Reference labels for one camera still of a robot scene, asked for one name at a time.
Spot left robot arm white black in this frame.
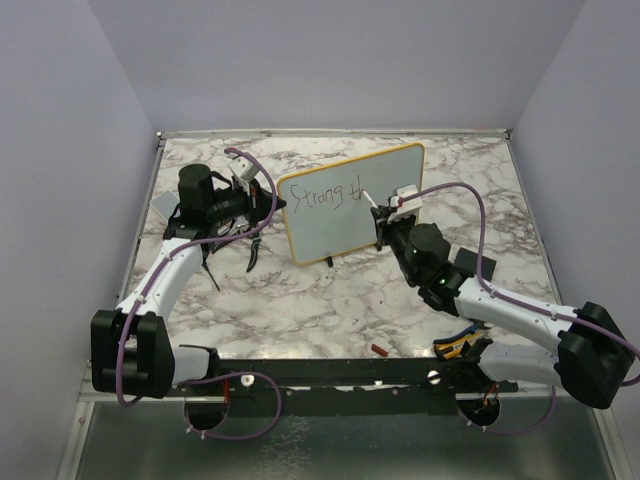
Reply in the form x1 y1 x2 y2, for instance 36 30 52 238
90 148 286 406

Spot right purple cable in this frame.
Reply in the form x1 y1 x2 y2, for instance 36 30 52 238
399 182 640 436

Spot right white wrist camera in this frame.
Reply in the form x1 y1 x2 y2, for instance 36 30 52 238
387 184 422 224

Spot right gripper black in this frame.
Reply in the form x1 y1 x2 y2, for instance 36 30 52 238
375 203 420 282

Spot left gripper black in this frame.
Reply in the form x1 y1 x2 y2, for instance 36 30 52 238
207 176 284 226

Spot purple cable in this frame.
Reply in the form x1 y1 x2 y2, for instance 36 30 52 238
399 182 640 436
117 146 286 444

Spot black pruning shears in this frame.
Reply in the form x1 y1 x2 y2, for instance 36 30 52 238
246 231 262 273

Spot yellow framed whiteboard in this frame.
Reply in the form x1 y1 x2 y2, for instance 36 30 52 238
277 142 425 265

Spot aluminium table frame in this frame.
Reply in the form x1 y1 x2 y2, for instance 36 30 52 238
60 130 633 479

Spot red marker cap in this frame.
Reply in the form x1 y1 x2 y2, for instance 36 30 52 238
371 344 389 357

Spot grey white small device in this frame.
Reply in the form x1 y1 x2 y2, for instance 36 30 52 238
150 190 179 222

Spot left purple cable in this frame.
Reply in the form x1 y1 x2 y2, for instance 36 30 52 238
117 146 286 444

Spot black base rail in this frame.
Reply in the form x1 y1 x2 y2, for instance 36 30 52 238
164 357 521 419

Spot yellow black utility knife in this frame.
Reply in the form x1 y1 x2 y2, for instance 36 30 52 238
432 326 485 360

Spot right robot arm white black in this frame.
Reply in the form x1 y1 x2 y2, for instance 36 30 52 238
371 206 633 409

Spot white marker pen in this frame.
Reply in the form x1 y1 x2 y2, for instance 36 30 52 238
361 190 378 209

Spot black flat box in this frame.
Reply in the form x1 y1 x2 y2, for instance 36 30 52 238
453 247 497 281

